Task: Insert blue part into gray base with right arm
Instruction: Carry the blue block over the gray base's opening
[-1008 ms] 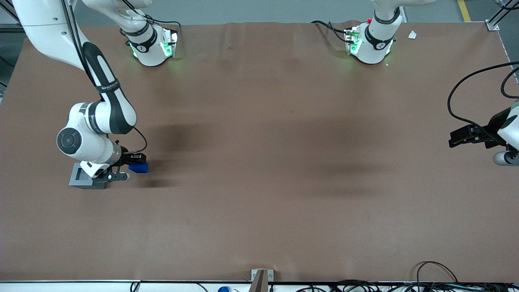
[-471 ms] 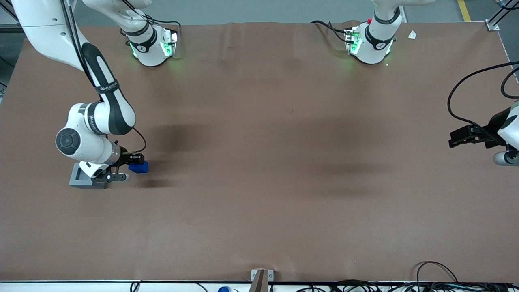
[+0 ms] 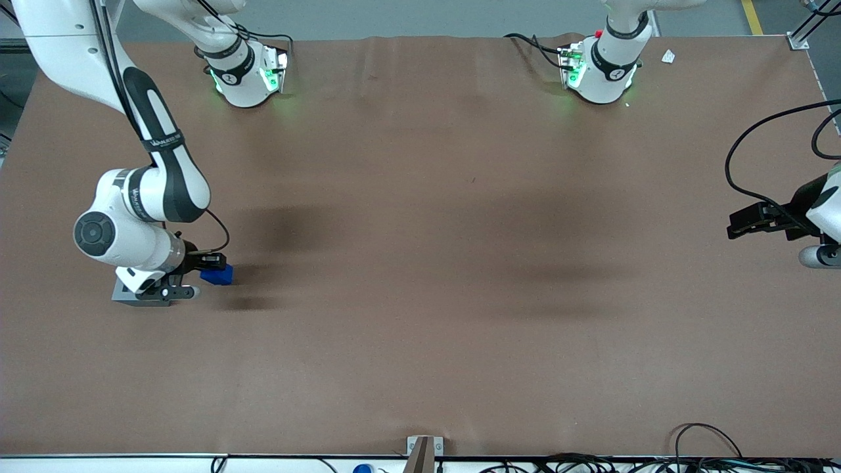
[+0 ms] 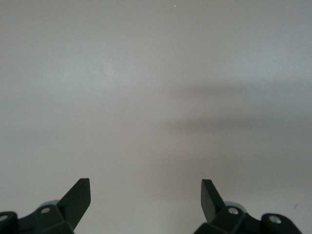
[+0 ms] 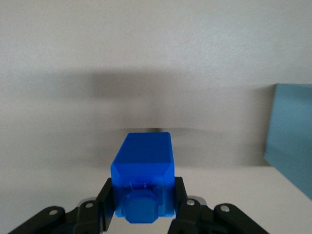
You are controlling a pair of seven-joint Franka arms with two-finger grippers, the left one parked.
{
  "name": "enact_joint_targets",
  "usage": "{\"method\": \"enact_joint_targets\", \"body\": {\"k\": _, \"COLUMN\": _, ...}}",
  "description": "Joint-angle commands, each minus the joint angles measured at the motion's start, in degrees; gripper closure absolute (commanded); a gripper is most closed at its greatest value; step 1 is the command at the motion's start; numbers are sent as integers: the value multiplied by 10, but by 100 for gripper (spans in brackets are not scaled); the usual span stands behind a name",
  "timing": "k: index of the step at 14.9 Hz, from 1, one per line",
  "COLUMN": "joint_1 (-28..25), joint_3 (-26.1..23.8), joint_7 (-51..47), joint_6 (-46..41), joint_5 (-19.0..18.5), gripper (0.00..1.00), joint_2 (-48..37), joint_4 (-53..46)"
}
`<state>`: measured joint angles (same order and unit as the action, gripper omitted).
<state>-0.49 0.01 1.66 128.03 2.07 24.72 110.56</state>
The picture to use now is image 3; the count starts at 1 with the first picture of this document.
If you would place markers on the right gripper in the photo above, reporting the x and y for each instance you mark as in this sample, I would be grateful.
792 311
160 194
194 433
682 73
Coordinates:
192 260

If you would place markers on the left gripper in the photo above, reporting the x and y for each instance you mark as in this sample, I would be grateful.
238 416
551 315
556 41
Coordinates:
799 205

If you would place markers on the blue plastic part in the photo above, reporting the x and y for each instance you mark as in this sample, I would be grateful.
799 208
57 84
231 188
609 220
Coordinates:
220 276

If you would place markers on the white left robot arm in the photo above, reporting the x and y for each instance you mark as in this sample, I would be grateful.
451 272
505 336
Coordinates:
601 82

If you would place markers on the gray square base block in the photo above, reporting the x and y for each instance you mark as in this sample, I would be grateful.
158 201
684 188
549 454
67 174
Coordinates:
121 295

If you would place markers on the small white paper scrap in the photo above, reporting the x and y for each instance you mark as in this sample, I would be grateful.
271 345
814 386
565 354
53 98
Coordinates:
668 56

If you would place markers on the paper table cover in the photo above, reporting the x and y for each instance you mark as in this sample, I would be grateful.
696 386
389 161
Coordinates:
420 263

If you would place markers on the blue round cap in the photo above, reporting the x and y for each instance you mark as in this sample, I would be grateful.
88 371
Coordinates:
363 469

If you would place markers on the aluminium frame post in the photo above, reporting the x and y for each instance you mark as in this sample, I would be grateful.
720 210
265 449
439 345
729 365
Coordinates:
798 43

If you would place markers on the brown camera post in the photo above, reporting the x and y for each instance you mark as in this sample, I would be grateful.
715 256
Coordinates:
420 456

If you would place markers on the gray metal bracket plate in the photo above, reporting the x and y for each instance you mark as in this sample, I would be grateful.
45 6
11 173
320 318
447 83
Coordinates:
439 447

